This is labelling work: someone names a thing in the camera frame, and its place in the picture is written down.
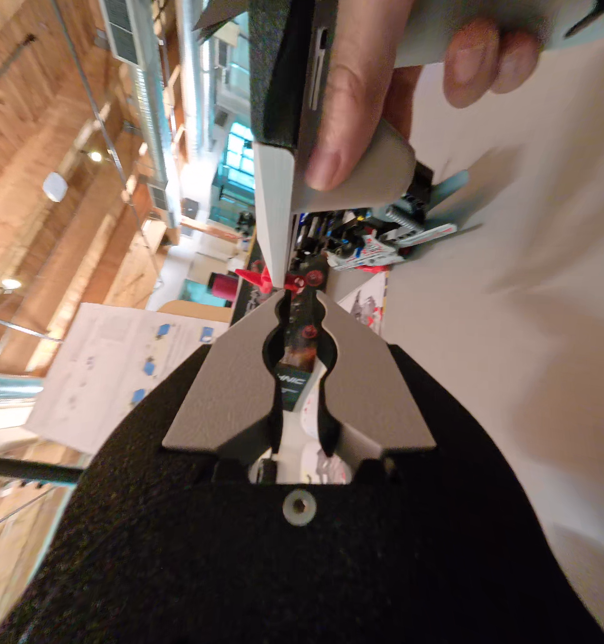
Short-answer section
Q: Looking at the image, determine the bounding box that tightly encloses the grey desk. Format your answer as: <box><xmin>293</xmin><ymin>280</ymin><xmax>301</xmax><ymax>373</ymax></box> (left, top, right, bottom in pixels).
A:
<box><xmin>327</xmin><ymin>30</ymin><xmax>604</xmax><ymax>644</ymax></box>

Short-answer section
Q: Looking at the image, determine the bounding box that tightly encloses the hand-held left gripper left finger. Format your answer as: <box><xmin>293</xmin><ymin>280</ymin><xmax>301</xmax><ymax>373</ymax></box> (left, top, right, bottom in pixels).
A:
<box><xmin>161</xmin><ymin>291</ymin><xmax>288</xmax><ymax>452</ymax></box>

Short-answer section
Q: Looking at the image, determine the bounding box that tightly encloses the instruction poster sheet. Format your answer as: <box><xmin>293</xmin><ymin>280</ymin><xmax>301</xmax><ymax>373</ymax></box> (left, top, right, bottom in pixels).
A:
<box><xmin>25</xmin><ymin>302</ymin><xmax>233</xmax><ymax>456</ymax></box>

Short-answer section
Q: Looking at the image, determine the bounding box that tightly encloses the red toy connector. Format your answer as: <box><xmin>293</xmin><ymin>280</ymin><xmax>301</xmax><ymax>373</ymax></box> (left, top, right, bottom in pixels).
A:
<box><xmin>234</xmin><ymin>266</ymin><xmax>309</xmax><ymax>297</ymax></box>

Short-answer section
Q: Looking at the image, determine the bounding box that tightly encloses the silver ventilation duct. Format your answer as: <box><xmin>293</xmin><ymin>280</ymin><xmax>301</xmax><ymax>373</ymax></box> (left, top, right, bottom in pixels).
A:
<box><xmin>100</xmin><ymin>0</ymin><xmax>183</xmax><ymax>229</ymax></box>

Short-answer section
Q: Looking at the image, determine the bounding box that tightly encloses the dark toy set box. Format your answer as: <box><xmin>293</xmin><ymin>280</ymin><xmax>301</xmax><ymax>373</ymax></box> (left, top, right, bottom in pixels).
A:
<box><xmin>231</xmin><ymin>236</ymin><xmax>334</xmax><ymax>409</ymax></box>

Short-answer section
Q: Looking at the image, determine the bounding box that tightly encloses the large glass window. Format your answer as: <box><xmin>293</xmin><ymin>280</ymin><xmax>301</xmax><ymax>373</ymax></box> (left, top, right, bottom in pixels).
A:
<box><xmin>209</xmin><ymin>121</ymin><xmax>256</xmax><ymax>227</ymax></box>

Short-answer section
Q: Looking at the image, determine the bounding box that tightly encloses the instruction booklet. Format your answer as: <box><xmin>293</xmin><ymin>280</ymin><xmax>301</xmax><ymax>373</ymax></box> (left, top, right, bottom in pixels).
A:
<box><xmin>282</xmin><ymin>272</ymin><xmax>389</xmax><ymax>485</ymax></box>

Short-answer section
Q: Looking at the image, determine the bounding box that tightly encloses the maroon cylinder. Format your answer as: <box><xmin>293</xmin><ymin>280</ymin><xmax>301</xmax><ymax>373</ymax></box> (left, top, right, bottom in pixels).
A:
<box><xmin>210</xmin><ymin>272</ymin><xmax>238</xmax><ymax>309</ymax></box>

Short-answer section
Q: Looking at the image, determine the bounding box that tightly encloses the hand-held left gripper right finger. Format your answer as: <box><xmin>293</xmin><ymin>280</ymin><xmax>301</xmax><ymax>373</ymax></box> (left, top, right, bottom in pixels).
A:
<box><xmin>316</xmin><ymin>292</ymin><xmax>437</xmax><ymax>472</ymax></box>

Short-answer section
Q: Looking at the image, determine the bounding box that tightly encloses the toy vehicle model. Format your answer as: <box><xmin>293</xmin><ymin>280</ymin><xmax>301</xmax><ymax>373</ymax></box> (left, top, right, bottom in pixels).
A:
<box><xmin>292</xmin><ymin>166</ymin><xmax>459</xmax><ymax>273</ymax></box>

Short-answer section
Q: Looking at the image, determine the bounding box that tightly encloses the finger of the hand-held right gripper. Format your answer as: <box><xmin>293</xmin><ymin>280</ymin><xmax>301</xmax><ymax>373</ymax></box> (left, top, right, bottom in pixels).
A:
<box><xmin>253</xmin><ymin>142</ymin><xmax>299</xmax><ymax>291</ymax></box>

